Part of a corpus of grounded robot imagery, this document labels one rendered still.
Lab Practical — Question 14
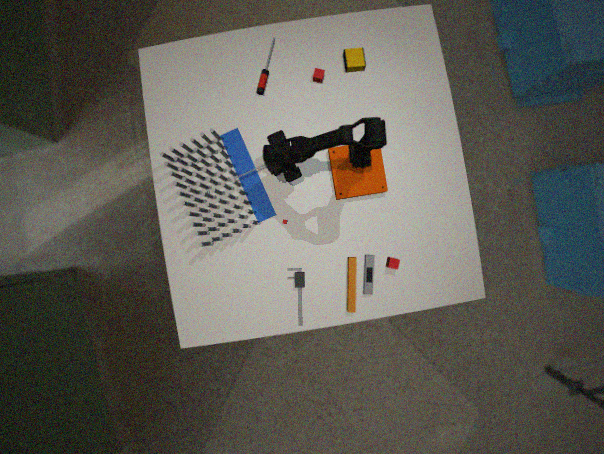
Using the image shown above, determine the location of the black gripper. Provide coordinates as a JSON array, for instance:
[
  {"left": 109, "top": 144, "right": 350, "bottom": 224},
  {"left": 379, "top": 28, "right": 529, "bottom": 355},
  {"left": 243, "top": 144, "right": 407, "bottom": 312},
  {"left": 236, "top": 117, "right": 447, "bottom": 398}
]
[{"left": 267, "top": 130, "right": 302, "bottom": 182}]

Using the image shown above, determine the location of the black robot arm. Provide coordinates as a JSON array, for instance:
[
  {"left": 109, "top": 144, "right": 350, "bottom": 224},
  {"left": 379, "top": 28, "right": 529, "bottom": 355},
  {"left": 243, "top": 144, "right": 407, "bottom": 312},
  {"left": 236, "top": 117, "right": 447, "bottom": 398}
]
[{"left": 262, "top": 117, "right": 387, "bottom": 176}]

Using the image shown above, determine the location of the blue flat strip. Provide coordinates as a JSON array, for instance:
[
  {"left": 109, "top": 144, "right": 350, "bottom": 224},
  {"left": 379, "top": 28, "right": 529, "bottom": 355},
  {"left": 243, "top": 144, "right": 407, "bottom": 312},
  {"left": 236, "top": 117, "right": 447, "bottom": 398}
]
[{"left": 220, "top": 128, "right": 276, "bottom": 223}]

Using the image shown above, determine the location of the red-handled screwdriver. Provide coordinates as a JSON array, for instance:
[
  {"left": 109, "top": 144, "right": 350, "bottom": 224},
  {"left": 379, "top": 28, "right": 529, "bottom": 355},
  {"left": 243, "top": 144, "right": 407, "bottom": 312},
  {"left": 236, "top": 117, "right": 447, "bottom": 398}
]
[{"left": 256, "top": 38, "right": 275, "bottom": 95}]

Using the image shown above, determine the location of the yellow block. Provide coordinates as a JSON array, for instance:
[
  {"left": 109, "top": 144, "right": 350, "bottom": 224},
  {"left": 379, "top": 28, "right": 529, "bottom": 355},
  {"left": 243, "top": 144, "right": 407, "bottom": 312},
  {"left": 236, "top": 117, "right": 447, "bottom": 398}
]
[{"left": 342, "top": 48, "right": 366, "bottom": 72}]

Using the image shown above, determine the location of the orange rectangular bar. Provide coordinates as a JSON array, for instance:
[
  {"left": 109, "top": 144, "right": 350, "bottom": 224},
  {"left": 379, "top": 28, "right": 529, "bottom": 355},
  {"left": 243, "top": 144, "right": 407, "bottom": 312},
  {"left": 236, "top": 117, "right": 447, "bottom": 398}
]
[{"left": 347, "top": 257, "right": 357, "bottom": 312}]

